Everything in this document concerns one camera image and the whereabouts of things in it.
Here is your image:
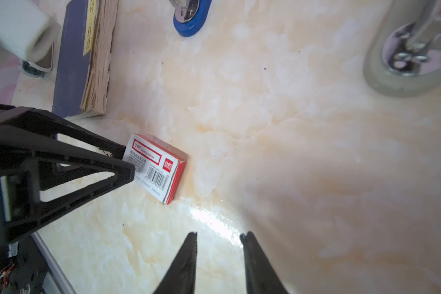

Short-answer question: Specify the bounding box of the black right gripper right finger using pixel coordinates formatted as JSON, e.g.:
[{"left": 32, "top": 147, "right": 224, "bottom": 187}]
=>
[{"left": 240, "top": 232, "right": 288, "bottom": 294}]

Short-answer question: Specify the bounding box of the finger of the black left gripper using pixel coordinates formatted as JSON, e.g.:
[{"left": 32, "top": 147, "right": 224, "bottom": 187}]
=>
[{"left": 0, "top": 104, "right": 135, "bottom": 247}]

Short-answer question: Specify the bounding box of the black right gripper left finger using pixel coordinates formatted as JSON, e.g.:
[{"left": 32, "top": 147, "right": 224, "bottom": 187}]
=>
[{"left": 154, "top": 232, "right": 197, "bottom": 294}]

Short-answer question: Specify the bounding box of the blue book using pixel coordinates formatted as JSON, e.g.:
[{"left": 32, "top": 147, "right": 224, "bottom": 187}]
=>
[{"left": 52, "top": 1, "right": 119, "bottom": 120}]

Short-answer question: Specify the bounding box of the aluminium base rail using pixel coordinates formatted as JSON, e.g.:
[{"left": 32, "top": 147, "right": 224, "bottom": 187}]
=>
[{"left": 0, "top": 231, "right": 78, "bottom": 294}]

